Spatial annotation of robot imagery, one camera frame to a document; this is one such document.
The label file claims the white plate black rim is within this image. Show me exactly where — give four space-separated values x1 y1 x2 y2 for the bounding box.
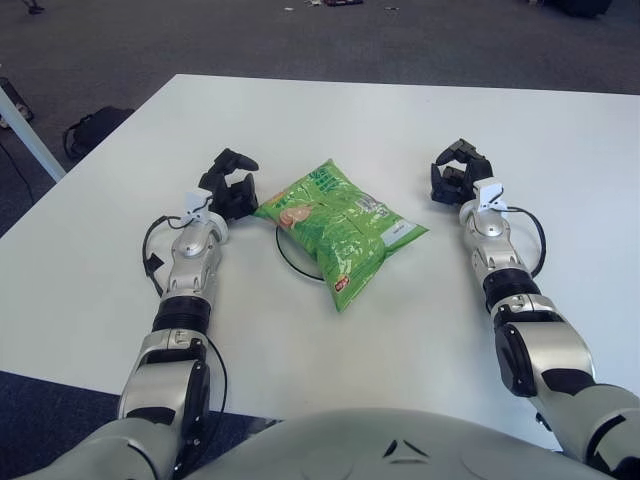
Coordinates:
274 224 331 287

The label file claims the green snack bag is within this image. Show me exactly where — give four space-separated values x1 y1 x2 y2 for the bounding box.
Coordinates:
253 158 430 314

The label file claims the white table leg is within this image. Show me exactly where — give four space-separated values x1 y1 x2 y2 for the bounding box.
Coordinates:
0 82 66 182

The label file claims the black backpack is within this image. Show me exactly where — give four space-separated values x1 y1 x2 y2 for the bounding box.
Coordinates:
63 106 136 160

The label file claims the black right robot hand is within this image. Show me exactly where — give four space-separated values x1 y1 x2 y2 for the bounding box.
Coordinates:
429 139 507 211

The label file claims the dark chair base leg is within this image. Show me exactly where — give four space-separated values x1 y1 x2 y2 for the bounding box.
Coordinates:
0 76 35 129

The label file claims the grey robot torso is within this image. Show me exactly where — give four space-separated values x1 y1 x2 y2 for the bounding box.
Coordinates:
172 407 616 480

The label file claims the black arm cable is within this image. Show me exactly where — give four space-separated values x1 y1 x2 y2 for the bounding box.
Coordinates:
502 206 547 276
142 214 229 471

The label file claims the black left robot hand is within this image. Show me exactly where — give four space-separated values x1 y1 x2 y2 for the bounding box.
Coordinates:
182 147 261 226

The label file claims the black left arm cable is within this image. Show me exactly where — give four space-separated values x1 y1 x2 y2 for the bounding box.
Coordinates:
142 214 229 471

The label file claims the large black floor object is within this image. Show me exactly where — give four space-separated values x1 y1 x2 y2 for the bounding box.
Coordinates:
544 0 614 19

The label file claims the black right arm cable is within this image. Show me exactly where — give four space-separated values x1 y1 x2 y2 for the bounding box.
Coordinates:
502 206 547 276

